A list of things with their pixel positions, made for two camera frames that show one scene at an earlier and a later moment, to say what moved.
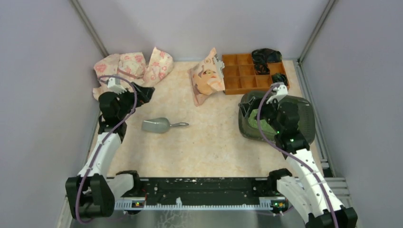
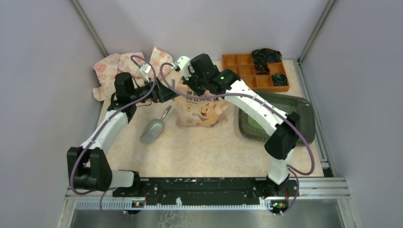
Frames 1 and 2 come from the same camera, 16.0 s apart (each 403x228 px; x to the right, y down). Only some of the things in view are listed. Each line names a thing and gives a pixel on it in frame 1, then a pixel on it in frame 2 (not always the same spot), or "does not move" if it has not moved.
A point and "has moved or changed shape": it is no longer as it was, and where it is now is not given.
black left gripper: (143, 94) to (161, 93)
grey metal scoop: (159, 125) to (153, 128)
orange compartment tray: (240, 76) does not move
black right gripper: (255, 104) to (188, 83)
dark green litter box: (248, 121) does not move
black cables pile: (261, 57) does not move
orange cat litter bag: (204, 79) has moved or changed shape
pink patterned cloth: (131, 67) does not move
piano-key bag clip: (219, 65) to (173, 86)
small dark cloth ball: (278, 77) does not move
